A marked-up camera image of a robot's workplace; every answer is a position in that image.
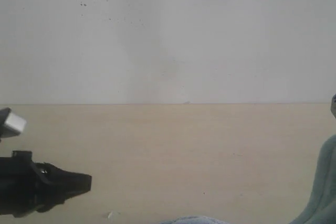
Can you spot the light blue terry towel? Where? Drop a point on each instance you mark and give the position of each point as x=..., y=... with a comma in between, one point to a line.
x=271, y=139

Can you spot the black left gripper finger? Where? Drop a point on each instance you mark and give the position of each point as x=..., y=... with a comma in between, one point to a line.
x=49, y=204
x=64, y=185

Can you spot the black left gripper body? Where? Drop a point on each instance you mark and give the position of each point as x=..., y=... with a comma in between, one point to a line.
x=23, y=185

